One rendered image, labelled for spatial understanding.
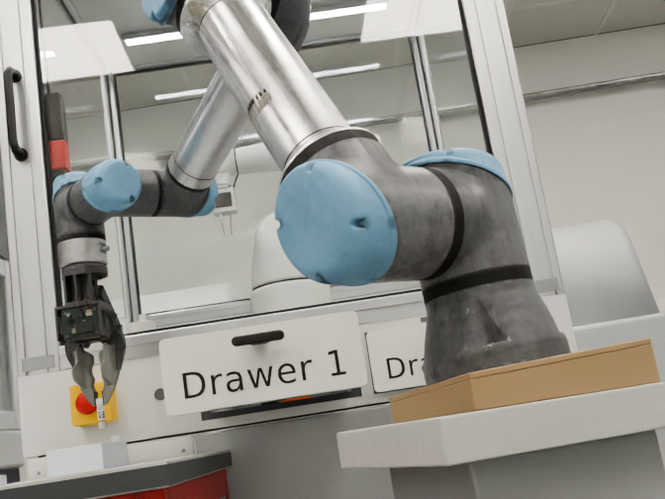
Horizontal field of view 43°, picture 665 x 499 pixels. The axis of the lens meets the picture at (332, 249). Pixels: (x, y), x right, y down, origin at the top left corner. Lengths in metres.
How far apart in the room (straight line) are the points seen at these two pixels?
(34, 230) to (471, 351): 1.06
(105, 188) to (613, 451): 0.79
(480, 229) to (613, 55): 4.57
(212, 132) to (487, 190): 0.52
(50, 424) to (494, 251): 1.01
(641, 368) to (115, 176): 0.79
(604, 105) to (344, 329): 4.15
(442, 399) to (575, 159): 4.35
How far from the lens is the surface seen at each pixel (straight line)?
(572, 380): 0.81
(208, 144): 1.28
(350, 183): 0.76
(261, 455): 1.57
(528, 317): 0.85
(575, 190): 5.06
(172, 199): 1.35
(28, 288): 1.69
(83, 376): 1.39
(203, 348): 1.25
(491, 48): 1.76
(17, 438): 2.62
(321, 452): 1.57
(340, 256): 0.76
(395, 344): 1.56
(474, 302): 0.85
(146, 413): 1.60
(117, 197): 1.28
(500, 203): 0.89
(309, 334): 1.24
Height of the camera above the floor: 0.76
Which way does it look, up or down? 12 degrees up
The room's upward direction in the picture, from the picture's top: 9 degrees counter-clockwise
